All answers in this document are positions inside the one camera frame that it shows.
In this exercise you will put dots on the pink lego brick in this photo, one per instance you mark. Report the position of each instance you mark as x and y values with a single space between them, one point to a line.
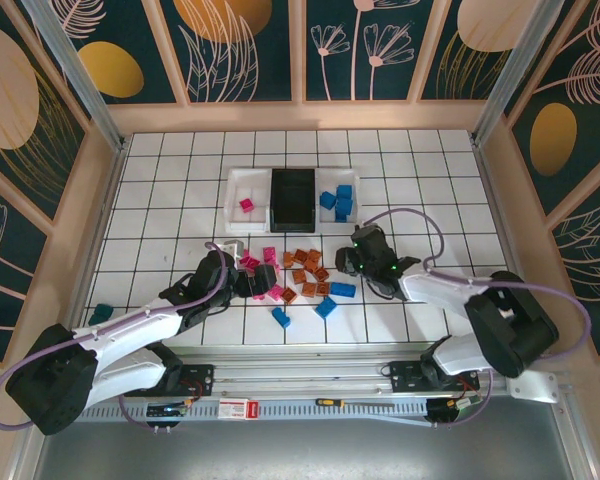
270 255
255 265
276 292
243 260
246 204
258 296

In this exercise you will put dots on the long blue lego brick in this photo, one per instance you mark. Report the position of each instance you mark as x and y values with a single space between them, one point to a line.
342 289

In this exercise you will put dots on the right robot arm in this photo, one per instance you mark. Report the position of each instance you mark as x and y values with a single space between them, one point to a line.
430 290

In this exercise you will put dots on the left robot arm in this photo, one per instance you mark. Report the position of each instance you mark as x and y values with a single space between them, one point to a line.
130 325

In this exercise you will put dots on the white plastic bin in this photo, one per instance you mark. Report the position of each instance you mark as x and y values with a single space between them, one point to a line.
252 175
330 176

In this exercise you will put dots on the black plastic bin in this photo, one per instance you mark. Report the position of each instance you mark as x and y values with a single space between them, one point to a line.
292 200

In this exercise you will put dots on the teal lego brick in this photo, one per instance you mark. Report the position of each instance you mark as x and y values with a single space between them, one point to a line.
100 314

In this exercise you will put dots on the red white label tag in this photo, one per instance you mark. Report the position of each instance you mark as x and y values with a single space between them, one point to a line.
237 409

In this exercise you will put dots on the yellow and black screwdriver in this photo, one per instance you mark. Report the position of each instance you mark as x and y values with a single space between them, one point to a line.
325 401

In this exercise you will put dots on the black controller with yellow plug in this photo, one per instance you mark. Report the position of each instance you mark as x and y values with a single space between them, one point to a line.
440 410

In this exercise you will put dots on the grey metal sheet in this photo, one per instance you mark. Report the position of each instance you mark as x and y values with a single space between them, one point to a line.
300 450

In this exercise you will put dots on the dark panel with flower outlines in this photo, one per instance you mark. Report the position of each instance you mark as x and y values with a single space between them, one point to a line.
360 50

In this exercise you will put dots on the dark panel, oval and fern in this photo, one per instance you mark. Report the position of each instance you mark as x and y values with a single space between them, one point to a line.
552 140

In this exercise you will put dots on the dark panel with fern outlines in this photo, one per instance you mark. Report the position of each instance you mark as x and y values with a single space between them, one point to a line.
590 260

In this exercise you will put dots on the dark panel with single flower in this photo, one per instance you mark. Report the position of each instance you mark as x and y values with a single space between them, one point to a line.
0 250

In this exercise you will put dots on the dark panel with yellow oval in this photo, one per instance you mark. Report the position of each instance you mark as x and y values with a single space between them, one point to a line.
110 70

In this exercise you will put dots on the dark panel with cream circle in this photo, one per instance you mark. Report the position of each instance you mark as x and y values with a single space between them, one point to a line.
480 25

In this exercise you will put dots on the dark panel with leaf outlines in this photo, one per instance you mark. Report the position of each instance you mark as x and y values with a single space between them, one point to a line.
220 20

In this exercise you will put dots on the dark panel with golden lines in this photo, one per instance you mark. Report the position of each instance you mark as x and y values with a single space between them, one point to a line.
10 90

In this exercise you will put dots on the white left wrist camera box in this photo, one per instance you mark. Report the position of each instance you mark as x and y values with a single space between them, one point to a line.
232 248

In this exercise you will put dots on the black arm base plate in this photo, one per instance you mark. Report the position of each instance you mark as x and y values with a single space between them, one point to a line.
405 377
202 380

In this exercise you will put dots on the aluminium mounting rail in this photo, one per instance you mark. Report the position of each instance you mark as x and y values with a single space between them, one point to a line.
300 377

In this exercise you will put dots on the white metal bracket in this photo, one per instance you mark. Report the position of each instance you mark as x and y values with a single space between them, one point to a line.
540 390

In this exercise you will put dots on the aluminium frame post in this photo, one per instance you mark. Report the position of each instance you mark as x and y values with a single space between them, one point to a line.
82 75
514 75

